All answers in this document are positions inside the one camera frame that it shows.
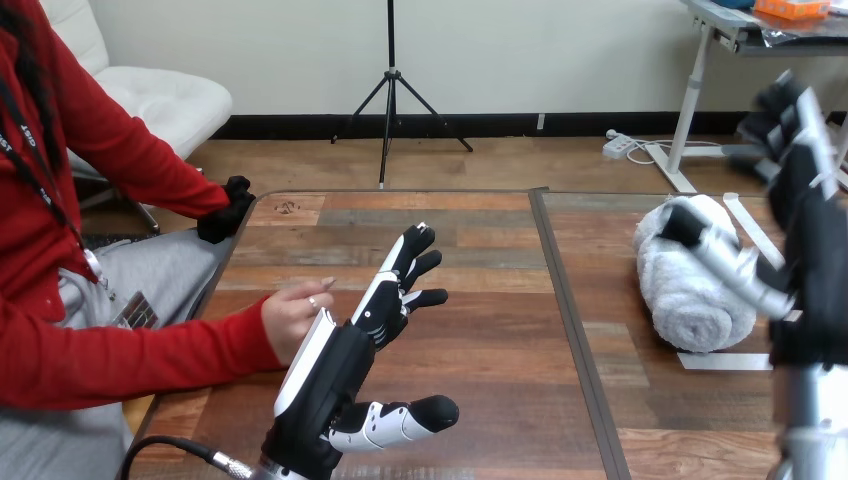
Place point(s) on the person's hand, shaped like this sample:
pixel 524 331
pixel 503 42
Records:
pixel 228 212
pixel 288 318

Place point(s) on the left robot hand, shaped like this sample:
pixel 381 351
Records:
pixel 331 378

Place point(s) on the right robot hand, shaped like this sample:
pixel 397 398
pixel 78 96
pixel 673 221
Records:
pixel 811 265

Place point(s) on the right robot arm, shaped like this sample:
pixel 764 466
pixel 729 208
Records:
pixel 816 424

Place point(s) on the person's forearm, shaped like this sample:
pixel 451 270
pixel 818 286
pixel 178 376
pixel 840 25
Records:
pixel 132 358
pixel 152 169

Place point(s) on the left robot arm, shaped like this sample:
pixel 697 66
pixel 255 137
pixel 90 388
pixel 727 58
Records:
pixel 278 474

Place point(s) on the rolled white towel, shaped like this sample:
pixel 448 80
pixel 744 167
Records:
pixel 682 298

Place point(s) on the person's body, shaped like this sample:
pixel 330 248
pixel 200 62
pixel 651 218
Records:
pixel 40 252

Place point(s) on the white cushioned chair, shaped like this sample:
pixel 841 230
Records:
pixel 166 99

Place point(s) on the black tripod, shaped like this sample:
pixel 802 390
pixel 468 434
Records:
pixel 391 86

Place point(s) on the white desk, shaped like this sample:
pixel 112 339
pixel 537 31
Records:
pixel 692 86

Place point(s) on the white power strip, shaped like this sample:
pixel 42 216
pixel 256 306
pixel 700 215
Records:
pixel 617 146

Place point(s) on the orange thing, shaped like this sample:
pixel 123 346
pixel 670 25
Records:
pixel 792 7

